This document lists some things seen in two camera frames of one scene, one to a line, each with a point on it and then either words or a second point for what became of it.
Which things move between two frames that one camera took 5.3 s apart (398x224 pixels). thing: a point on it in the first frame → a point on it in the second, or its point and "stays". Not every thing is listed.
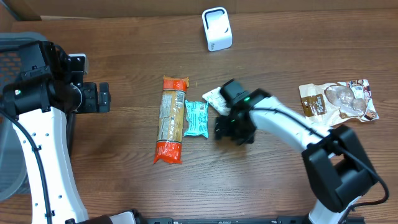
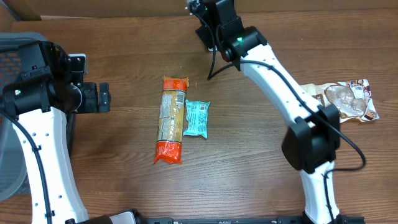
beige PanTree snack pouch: [331, 104] stays
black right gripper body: [243, 129] → [211, 33]
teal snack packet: [197, 115] stays
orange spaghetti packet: [171, 120] stays
